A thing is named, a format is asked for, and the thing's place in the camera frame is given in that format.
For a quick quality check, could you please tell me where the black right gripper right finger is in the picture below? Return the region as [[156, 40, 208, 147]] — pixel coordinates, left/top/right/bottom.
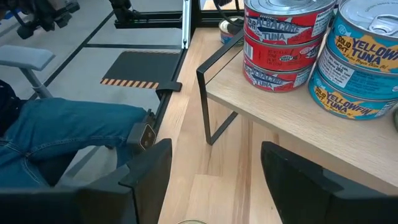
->
[[260, 141, 398, 224]]

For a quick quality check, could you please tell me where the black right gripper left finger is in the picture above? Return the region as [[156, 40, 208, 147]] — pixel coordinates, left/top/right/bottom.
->
[[0, 138, 174, 224]]

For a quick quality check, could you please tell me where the person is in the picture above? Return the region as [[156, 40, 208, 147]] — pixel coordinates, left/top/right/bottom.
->
[[0, 79, 149, 189]]

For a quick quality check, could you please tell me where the black hazard-striped floor mat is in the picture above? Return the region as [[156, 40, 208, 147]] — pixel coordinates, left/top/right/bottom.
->
[[99, 50, 182, 90]]

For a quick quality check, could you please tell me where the grey chair armrest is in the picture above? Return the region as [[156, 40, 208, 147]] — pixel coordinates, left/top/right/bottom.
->
[[0, 45, 57, 100]]

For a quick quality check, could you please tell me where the black chair base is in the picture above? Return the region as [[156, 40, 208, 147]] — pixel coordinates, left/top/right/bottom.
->
[[0, 0, 81, 40]]

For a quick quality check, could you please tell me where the black table-level camera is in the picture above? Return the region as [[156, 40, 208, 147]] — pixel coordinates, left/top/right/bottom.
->
[[126, 121, 157, 153]]

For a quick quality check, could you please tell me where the wooden shelf black metal frame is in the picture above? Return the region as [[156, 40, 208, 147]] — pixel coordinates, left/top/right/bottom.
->
[[195, 26, 398, 197]]

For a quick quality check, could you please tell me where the black table frame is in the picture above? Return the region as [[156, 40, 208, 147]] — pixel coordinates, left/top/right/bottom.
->
[[108, 0, 246, 138]]

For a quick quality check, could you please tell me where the silver aluminium rail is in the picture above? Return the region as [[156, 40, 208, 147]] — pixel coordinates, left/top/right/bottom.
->
[[181, 0, 193, 50]]

